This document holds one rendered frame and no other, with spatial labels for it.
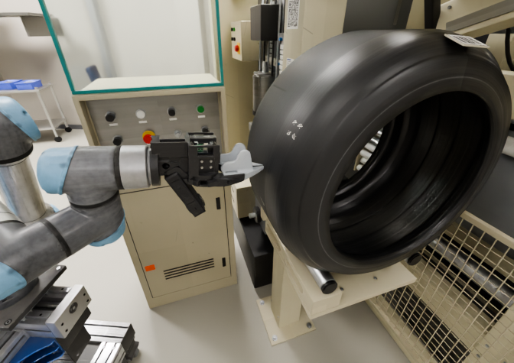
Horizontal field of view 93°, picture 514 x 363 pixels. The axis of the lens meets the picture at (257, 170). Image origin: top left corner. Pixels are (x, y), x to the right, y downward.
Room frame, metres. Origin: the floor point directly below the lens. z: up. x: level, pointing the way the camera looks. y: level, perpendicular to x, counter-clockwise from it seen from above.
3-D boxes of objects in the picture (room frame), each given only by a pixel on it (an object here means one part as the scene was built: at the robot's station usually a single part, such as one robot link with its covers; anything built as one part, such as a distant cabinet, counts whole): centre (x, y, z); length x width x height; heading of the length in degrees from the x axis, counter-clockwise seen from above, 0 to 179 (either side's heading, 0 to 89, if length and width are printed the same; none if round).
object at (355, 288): (0.60, -0.26, 0.80); 0.37 x 0.36 x 0.02; 108
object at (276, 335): (0.84, -0.16, 0.01); 0.27 x 0.27 x 0.02; 18
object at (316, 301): (0.56, -0.13, 0.83); 0.36 x 0.09 x 0.06; 18
